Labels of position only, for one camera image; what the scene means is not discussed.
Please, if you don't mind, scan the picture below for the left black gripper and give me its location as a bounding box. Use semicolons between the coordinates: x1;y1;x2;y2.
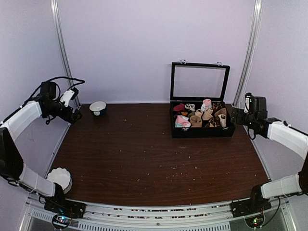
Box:
45;99;82;124

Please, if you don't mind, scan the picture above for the tan brown ribbed sock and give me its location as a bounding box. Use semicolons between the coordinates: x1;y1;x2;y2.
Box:
214;107;227;118

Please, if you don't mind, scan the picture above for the cream and brown sock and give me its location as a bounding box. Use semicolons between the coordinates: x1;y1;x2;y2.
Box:
218;114;227;128

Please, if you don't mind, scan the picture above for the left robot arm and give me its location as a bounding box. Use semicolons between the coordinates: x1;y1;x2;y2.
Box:
0;78;84;214

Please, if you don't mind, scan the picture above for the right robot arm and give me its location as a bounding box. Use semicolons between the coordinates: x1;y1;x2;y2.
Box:
231;93;308;213

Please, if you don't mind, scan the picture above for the brown argyle rolled sock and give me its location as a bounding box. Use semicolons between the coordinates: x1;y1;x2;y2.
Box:
212;102;225;112

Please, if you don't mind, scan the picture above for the brown diamond rolled sock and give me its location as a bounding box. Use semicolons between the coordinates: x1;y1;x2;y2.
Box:
205;118;221;128

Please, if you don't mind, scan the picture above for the beige rolled sock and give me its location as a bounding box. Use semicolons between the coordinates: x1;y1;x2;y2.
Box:
202;108;213;121

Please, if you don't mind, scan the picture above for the dark bowl white inside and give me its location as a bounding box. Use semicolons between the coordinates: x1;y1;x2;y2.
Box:
89;101;107;116

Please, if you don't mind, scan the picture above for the pink white rolled sock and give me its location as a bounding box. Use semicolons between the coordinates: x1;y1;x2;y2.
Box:
201;99;212;112

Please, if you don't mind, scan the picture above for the tan rolled sock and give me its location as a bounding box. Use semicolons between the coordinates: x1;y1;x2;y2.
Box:
188;109;203;128

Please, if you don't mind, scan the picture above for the cream brown rolled sock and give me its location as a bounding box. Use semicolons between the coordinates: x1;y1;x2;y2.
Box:
184;103;195;112

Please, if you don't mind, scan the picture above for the pink mint rolled sock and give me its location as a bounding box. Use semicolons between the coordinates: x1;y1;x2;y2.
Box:
175;115;191;128

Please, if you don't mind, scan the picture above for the dark red rolled sock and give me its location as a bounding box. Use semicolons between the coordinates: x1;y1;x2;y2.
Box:
173;103;185;112

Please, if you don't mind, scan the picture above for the black glass box lid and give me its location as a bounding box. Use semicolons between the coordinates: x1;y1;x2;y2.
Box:
170;60;231;102

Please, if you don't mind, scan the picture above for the white scalloped bowl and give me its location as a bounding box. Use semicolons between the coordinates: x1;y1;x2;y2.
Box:
47;167;73;194

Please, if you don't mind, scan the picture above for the black storage box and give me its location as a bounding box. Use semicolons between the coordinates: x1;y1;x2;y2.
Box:
169;101;235;138

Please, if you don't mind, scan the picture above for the right round circuit board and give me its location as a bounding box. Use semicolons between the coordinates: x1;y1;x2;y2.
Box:
245;215;265;229

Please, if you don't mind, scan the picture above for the round circuit board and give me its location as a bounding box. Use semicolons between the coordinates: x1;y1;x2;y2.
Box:
51;214;72;230
245;215;265;229

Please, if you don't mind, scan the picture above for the left round circuit board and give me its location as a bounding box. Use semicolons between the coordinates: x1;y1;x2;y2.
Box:
51;214;72;230

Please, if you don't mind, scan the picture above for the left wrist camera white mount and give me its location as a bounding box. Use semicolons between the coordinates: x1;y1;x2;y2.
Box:
60;88;79;107

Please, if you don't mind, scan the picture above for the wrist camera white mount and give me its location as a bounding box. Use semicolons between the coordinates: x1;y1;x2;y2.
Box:
244;92;256;113
60;88;79;107

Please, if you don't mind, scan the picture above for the right aluminium frame post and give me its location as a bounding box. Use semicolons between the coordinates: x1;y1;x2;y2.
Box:
233;0;263;107

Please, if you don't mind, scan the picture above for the aluminium frame post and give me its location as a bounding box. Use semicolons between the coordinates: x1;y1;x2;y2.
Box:
233;0;263;107
50;0;81;108

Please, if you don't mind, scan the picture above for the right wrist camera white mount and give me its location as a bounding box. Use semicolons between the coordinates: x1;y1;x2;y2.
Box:
244;92;256;113

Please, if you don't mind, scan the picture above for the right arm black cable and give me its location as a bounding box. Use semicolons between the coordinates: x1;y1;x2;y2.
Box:
261;194;282;227

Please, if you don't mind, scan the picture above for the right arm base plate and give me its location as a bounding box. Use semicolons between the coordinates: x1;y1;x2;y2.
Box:
230;199;271;218

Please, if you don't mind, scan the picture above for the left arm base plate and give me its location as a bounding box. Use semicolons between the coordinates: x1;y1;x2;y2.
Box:
44;201;86;218

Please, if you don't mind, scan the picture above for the front aluminium rail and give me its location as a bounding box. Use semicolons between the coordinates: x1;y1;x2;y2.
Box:
19;189;296;231

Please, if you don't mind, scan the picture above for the left aluminium frame post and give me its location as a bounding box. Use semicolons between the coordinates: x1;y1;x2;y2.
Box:
50;0;81;108

